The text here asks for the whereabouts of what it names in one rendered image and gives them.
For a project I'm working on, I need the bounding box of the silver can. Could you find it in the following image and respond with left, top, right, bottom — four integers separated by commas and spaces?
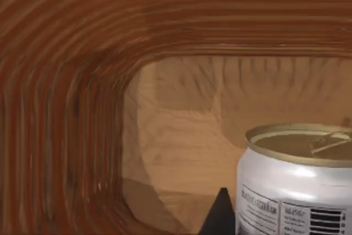
235, 123, 352, 235

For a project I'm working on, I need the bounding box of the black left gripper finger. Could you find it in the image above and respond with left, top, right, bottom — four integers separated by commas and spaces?
198, 187, 237, 235

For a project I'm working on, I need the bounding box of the wooden cupboard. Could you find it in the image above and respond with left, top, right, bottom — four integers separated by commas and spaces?
0, 0, 352, 235

